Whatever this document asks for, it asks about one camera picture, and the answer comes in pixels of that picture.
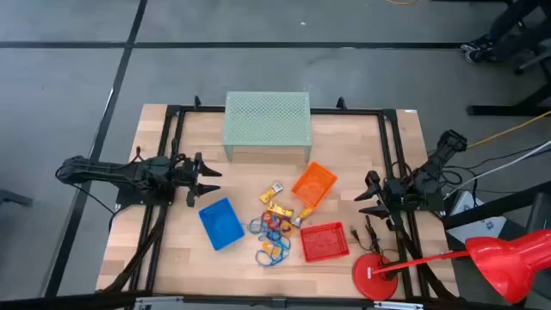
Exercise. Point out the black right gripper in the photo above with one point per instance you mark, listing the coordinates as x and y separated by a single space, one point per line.
398 191

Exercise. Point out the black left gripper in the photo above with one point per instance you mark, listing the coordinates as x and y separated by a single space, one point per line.
185 174

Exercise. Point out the blue plastic basket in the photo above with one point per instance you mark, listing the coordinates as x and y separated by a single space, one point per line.
221 224

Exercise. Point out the orange plastic basket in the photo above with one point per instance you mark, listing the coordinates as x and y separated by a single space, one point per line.
314 185

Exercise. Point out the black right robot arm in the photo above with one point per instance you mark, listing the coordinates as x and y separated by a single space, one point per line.
435 168

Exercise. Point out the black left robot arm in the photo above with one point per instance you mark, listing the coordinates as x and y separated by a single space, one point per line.
107 172

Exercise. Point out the red desk lamp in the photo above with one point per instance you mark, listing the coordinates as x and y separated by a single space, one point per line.
508 262

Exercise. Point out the office chair base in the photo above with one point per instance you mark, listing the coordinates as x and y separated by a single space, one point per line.
531 60

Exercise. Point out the red plastic basket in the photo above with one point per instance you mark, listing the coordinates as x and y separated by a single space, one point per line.
323 242

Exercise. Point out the beige table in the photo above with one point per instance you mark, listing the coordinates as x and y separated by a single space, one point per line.
267 118

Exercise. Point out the black diagonal beam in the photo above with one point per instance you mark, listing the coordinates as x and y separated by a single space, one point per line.
495 206

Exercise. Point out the grey stand foot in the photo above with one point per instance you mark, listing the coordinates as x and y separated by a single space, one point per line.
13 198

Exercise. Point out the person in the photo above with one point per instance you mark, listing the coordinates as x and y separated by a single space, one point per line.
508 26

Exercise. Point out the black aluminium table frame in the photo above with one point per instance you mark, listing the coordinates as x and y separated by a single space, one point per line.
344 111

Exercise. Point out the black camera mounting rail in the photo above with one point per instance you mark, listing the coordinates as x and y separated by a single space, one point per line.
275 301

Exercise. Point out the black desk frame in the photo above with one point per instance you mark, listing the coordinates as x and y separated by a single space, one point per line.
508 109

